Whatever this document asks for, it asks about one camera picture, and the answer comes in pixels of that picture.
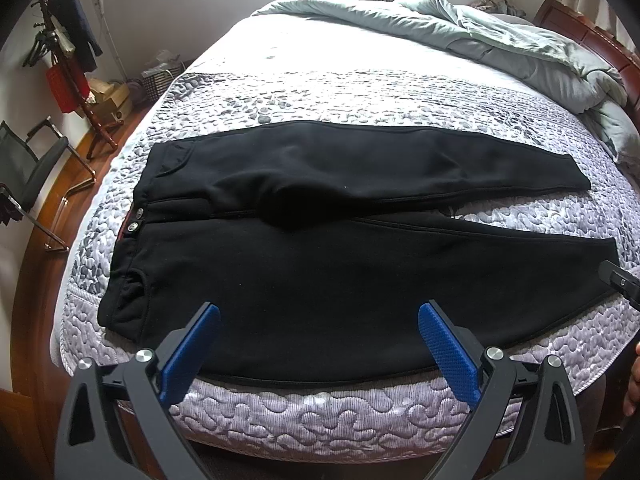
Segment black pants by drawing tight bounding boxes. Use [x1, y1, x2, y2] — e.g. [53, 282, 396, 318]
[98, 122, 618, 388]

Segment person's right hand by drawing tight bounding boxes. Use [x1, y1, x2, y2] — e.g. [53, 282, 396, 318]
[623, 344, 640, 417]

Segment grey-green duvet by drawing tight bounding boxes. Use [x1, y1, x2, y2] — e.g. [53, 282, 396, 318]
[254, 0, 639, 167]

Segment black mesh chair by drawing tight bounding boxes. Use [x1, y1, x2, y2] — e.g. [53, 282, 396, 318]
[1, 117, 96, 252]

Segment wooden coat rack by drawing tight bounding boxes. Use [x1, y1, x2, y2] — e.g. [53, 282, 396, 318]
[30, 0, 122, 160]

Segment cardboard box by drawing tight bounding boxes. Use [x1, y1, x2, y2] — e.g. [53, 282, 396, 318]
[88, 78, 134, 124]

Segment dark wooden headboard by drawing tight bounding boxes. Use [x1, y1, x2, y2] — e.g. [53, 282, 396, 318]
[534, 0, 639, 122]

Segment red bag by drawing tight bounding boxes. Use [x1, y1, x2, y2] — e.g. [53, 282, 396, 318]
[46, 58, 90, 113]

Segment grey quilted mattress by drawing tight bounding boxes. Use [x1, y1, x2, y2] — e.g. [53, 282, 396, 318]
[50, 14, 639, 464]

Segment wire basket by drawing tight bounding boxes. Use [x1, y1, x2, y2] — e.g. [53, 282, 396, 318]
[141, 61, 186, 102]

